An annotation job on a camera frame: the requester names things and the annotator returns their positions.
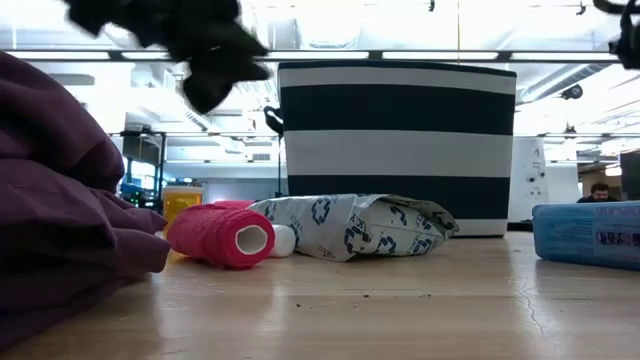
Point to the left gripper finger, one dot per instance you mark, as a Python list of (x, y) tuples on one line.
[(210, 85), (230, 47)]

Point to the orange pill bottle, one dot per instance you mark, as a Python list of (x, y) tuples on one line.
[(179, 202)]

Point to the pink cohesive bandage roll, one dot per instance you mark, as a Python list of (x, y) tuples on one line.
[(210, 235)]

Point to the small white bottle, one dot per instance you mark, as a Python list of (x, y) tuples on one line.
[(285, 241)]

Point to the blue plastic box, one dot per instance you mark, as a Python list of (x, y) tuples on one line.
[(575, 235)]

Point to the silver pouch with blue print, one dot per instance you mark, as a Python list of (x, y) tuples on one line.
[(350, 225)]

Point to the navy white striped fabric basket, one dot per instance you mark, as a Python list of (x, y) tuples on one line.
[(400, 150)]

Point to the black metal rack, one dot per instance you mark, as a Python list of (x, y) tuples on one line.
[(161, 165)]

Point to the dark monitor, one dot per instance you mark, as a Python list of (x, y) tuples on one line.
[(631, 175)]

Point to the long ceiling light beam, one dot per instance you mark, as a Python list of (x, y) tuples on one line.
[(375, 55)]

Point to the person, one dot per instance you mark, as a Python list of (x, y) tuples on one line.
[(599, 192)]

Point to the white pillar with devices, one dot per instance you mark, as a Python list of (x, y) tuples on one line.
[(527, 175)]

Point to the purple cloth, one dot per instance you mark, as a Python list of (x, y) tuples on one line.
[(55, 200)]

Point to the black ceiling camera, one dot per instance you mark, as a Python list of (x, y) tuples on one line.
[(572, 92)]

